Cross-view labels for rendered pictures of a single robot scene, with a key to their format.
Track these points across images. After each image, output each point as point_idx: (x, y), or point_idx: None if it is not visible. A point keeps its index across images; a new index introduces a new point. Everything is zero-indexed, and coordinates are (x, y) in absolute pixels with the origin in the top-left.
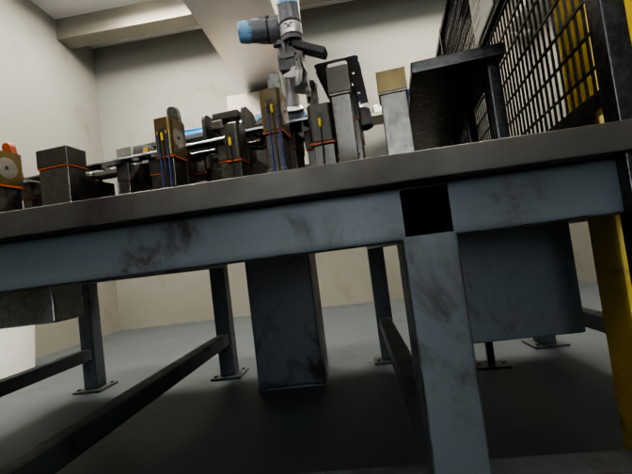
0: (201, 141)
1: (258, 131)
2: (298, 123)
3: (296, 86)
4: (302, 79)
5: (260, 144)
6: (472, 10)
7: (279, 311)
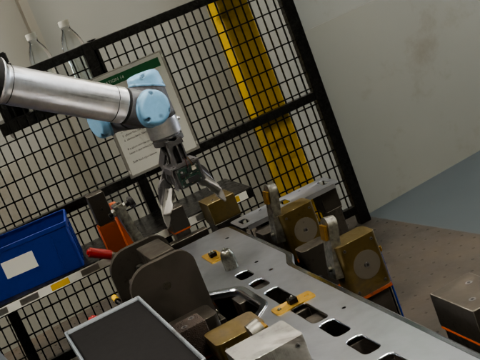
0: (309, 271)
1: (264, 256)
2: (241, 247)
3: (171, 202)
4: (168, 193)
5: (218, 288)
6: (126, 141)
7: None
